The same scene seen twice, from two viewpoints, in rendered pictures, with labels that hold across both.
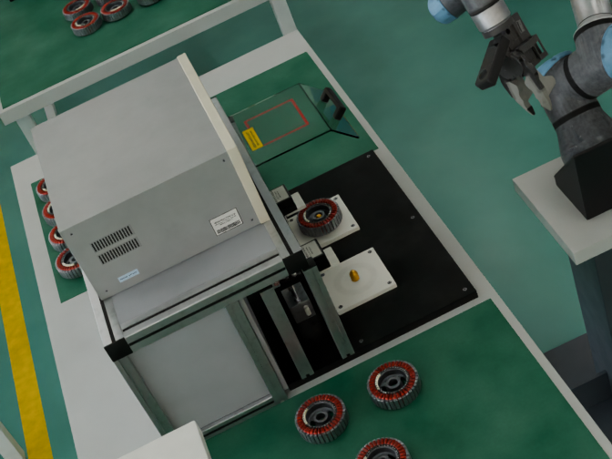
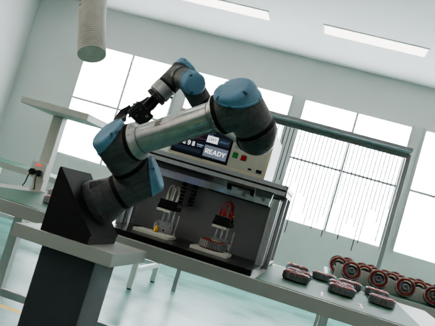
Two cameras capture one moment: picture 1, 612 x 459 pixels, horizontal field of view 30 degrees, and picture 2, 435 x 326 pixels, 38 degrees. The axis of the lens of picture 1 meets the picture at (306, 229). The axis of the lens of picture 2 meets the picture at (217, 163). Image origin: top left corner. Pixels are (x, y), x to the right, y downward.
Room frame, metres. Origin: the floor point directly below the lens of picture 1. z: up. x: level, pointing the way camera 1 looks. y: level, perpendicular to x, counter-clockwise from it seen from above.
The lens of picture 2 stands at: (2.81, -2.52, 0.98)
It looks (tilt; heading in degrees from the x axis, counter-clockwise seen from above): 3 degrees up; 105
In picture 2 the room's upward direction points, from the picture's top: 17 degrees clockwise
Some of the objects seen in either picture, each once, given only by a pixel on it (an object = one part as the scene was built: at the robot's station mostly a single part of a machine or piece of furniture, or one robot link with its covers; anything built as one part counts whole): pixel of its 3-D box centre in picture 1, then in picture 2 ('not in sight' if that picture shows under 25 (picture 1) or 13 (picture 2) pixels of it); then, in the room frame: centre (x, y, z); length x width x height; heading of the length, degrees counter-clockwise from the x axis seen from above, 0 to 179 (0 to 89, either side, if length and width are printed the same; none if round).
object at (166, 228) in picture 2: (298, 301); (165, 228); (1.97, 0.08, 0.80); 0.08 x 0.05 x 0.06; 4
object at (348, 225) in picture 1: (321, 224); (210, 250); (2.23, -0.04, 0.78); 0.15 x 0.15 x 0.01; 4
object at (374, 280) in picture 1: (356, 280); (155, 233); (1.98, -0.06, 0.78); 0.15 x 0.15 x 0.01; 4
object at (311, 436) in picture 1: (321, 418); not in sight; (1.64, 0.13, 0.77); 0.11 x 0.11 x 0.04
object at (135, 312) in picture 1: (169, 215); (217, 174); (2.08, 0.27, 1.09); 0.68 x 0.44 x 0.05; 4
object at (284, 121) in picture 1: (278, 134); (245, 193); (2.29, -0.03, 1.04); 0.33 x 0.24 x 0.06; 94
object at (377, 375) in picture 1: (393, 384); not in sight; (1.64, -0.04, 0.77); 0.11 x 0.11 x 0.04
